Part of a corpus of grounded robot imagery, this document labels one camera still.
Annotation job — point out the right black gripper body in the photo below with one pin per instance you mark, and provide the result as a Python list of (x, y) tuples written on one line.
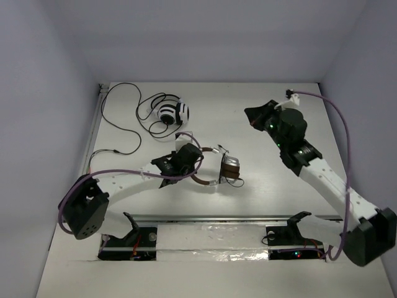
[(270, 123)]

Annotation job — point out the brown silver headphones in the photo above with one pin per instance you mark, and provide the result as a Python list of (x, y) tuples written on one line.
[(229, 171)]

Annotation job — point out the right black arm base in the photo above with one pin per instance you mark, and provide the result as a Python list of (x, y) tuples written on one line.
[(286, 242)]

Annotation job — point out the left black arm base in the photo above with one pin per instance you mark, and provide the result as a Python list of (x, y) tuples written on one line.
[(139, 244)]

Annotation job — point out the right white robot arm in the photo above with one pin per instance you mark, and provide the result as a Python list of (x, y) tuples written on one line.
[(366, 231)]

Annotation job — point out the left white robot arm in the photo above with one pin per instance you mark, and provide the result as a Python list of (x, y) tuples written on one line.
[(83, 210)]

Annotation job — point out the white black headphones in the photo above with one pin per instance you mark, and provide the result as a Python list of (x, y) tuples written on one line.
[(169, 109)]

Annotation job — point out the silver foil strip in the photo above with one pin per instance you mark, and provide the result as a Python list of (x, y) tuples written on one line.
[(215, 242)]

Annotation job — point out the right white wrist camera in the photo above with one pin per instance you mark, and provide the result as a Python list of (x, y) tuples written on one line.
[(292, 100)]

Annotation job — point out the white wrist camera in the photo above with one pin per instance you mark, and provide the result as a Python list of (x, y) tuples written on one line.
[(292, 100), (183, 138)]

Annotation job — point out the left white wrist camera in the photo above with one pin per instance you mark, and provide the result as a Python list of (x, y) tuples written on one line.
[(183, 138)]

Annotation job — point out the aluminium rail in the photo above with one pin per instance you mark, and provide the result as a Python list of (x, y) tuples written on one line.
[(223, 218)]

